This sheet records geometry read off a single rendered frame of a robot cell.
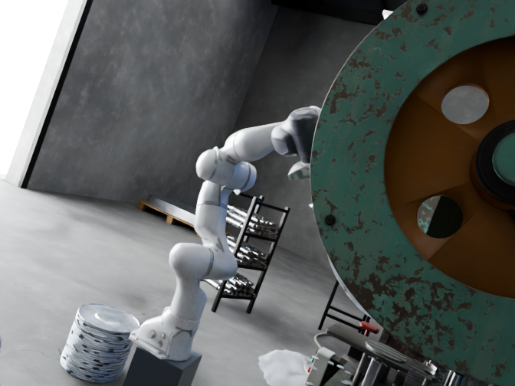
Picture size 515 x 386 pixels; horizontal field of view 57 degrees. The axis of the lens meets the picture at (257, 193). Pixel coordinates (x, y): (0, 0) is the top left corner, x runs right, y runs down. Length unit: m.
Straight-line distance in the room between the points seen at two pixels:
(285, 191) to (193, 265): 7.11
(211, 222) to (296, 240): 6.91
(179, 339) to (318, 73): 7.64
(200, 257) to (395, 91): 0.86
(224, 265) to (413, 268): 0.81
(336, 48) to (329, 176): 8.03
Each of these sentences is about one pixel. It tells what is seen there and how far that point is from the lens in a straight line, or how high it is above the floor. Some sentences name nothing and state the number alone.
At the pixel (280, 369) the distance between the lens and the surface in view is 2.87.
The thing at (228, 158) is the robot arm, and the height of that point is 1.15.
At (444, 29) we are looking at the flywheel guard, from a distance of 1.09.
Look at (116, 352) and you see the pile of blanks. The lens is 2.37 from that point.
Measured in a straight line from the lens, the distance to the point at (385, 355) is 1.45.
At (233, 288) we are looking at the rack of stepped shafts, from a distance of 3.81.
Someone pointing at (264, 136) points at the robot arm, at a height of 1.25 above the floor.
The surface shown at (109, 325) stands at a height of 0.24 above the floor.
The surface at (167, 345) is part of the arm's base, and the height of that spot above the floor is 0.49.
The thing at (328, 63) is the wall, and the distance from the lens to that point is 8.97.
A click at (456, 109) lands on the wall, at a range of 8.37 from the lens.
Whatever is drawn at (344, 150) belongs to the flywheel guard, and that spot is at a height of 1.25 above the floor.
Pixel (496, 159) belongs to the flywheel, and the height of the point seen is 1.31.
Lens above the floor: 1.14
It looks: 3 degrees down
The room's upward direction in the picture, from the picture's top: 21 degrees clockwise
